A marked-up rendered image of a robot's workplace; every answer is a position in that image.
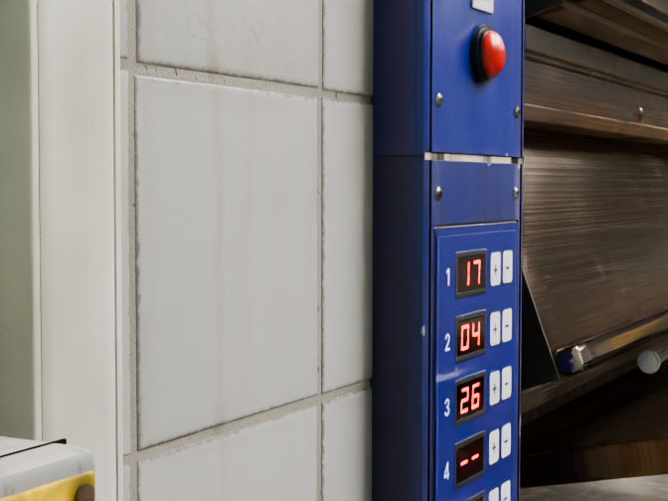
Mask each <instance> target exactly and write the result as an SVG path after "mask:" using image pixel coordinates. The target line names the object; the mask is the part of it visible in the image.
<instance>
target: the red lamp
mask: <svg viewBox="0 0 668 501"><path fill-rule="evenodd" d="M471 7H472V8H475V9H478V10H480V11H483V12H486V13H489V14H493V0H471ZM505 61H506V48H505V45H504V42H503V40H502V38H501V37H500V35H499V34H498V33H496V32H495V31H494V30H493V29H491V27H490V26H489V25H481V26H479V28H478V29H477V30H476V31H475V33H474V36H473V39H472V44H471V62H472V67H473V70H474V73H475V75H476V77H477V78H478V79H479V80H480V81H481V82H482V83H483V84H490V83H491V82H492V81H493V80H494V78H495V77H496V76H498V75H499V73H500V72H501V71H502V69H503V67H504V64H505Z"/></svg>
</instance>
